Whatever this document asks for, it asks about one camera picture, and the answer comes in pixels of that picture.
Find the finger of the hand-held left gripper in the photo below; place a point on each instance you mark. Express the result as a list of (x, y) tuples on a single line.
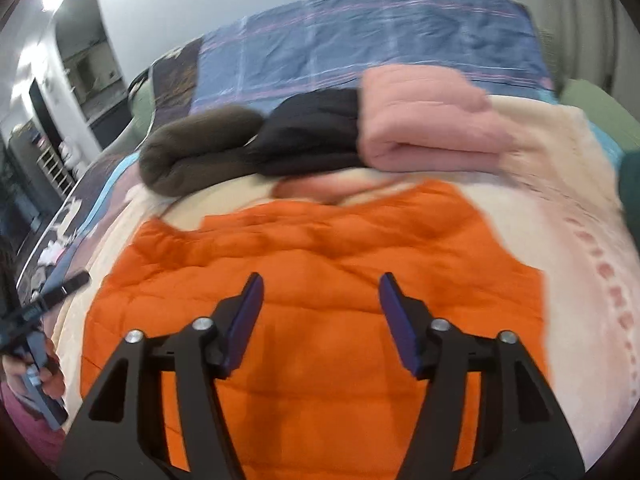
[(70, 285)]

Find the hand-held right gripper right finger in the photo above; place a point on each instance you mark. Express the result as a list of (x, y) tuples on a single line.
[(400, 330)]

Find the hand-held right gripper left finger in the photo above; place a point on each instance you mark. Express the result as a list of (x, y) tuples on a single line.
[(242, 325)]

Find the orange puffer jacket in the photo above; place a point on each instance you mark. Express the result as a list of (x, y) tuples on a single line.
[(320, 260)]

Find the person's left forearm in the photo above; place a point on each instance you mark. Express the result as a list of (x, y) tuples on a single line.
[(25, 430)]

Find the person's left hand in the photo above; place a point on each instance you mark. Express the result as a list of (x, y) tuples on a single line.
[(52, 377)]

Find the white lattice rack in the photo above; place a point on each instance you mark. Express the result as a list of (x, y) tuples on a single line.
[(55, 170)]

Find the dark cabinet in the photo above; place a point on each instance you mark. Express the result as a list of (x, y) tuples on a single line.
[(112, 120)]

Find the brown fleece garment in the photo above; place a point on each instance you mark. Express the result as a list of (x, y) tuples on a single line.
[(195, 155)]

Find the black puffer jacket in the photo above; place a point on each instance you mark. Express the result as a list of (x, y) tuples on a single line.
[(310, 130)]

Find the pink quilted jacket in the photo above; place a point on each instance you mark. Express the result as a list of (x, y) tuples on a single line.
[(425, 125)]

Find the bear printed blanket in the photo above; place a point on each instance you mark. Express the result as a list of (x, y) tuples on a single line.
[(575, 210)]

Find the dark tree print quilt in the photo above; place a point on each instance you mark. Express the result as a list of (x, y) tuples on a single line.
[(172, 80)]

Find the dark teal garment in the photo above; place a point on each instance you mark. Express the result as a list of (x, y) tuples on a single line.
[(631, 185)]

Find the ceiling light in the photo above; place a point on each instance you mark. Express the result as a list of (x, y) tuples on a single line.
[(50, 2)]

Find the blue plaid duvet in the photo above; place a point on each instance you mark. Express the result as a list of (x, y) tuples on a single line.
[(350, 40)]

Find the green pillow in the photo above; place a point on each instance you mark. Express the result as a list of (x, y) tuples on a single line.
[(600, 110)]

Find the white pleated curtain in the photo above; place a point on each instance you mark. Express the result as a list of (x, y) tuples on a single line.
[(600, 20)]

